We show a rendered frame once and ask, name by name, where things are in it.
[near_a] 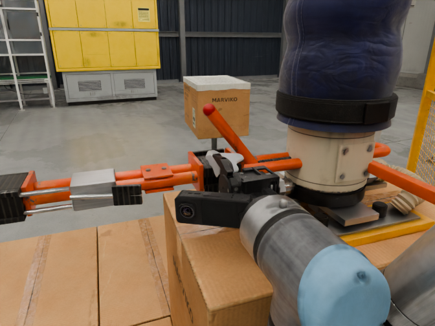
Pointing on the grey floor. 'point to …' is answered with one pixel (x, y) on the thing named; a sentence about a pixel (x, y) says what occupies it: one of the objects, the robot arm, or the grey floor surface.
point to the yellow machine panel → (105, 49)
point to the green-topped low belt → (26, 83)
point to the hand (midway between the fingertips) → (207, 171)
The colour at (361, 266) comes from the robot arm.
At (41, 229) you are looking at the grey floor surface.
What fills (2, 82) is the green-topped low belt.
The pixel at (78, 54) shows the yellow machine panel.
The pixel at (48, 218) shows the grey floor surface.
